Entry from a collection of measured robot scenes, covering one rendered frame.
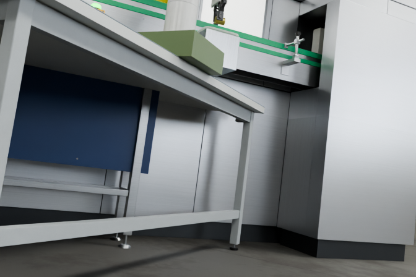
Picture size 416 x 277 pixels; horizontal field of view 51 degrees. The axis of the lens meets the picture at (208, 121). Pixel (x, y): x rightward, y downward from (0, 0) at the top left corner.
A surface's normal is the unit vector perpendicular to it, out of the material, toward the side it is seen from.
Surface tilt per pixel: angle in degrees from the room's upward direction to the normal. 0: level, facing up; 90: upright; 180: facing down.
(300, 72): 90
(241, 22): 90
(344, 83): 90
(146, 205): 90
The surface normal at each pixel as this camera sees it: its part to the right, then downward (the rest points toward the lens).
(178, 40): -0.43, -0.15
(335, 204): 0.42, -0.05
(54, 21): 0.89, 0.06
